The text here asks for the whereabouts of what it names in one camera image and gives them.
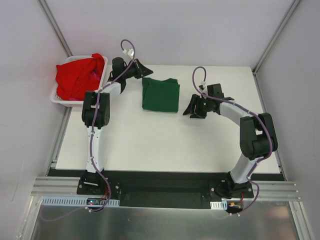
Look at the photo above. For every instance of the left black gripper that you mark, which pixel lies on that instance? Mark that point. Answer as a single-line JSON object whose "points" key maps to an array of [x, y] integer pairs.
{"points": [[138, 69]]}

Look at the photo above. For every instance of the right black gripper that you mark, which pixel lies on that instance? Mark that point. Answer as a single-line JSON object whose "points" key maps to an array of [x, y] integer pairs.
{"points": [[196, 106]]}

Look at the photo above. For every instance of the green t shirt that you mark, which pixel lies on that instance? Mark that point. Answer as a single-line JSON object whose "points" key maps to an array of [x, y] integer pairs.
{"points": [[160, 95]]}

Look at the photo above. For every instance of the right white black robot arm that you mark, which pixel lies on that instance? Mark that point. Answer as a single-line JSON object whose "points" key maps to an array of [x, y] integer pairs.
{"points": [[257, 137]]}

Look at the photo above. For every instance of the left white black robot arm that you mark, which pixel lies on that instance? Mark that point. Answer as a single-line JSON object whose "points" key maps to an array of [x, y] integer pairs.
{"points": [[96, 113]]}

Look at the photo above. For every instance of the red t shirt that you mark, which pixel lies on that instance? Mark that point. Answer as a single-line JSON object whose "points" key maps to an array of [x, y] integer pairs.
{"points": [[77, 77]]}

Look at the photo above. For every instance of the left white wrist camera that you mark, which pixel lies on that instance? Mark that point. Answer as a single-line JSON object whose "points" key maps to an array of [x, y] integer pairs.
{"points": [[130, 53]]}

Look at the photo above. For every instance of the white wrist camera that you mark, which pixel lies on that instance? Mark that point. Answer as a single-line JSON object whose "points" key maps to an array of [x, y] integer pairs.
{"points": [[202, 86], [130, 53]]}

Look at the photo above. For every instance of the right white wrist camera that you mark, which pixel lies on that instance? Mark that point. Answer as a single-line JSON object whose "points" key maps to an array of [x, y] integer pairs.
{"points": [[202, 86]]}

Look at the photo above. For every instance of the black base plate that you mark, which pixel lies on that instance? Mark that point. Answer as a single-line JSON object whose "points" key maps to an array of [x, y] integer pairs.
{"points": [[151, 189]]}

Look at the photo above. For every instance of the right slotted cable duct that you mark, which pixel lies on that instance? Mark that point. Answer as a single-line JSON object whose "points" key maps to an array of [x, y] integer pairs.
{"points": [[219, 205]]}

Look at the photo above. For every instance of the slotted cable duct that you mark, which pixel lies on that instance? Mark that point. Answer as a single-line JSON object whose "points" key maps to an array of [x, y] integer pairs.
{"points": [[65, 201], [219, 205]]}

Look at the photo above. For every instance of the left aluminium frame post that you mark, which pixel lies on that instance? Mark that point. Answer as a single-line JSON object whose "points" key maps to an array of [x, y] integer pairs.
{"points": [[55, 26]]}

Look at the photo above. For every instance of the aluminium frame post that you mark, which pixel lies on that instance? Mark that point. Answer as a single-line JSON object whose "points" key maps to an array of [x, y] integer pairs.
{"points": [[294, 5], [55, 26]]}

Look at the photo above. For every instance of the right aluminium frame post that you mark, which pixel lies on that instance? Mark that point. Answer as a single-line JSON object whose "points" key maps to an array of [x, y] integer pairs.
{"points": [[294, 5]]}

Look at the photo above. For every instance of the aluminium rail beam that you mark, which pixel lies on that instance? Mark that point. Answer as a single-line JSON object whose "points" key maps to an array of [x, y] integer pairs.
{"points": [[67, 187]]}

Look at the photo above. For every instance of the left slotted cable duct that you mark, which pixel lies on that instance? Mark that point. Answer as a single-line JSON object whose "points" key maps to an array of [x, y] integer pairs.
{"points": [[65, 201]]}

